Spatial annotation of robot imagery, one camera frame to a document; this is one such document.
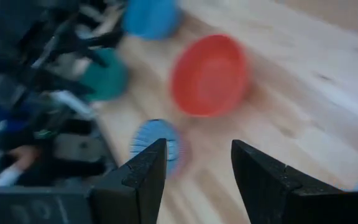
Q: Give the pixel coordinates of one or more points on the large red bowl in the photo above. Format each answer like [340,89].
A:
[210,77]

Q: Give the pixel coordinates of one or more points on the large green bowl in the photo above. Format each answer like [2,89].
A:
[110,81]

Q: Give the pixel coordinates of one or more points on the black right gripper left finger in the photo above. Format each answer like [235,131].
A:
[141,193]

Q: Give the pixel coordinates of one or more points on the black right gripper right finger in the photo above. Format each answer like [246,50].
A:
[266,193]

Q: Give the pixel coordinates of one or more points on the large blue bowl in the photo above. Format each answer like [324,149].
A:
[151,18]

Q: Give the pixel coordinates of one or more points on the person's hand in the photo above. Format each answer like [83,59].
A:
[23,157]

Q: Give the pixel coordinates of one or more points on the small blue patterned bowl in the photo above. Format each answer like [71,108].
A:
[154,130]

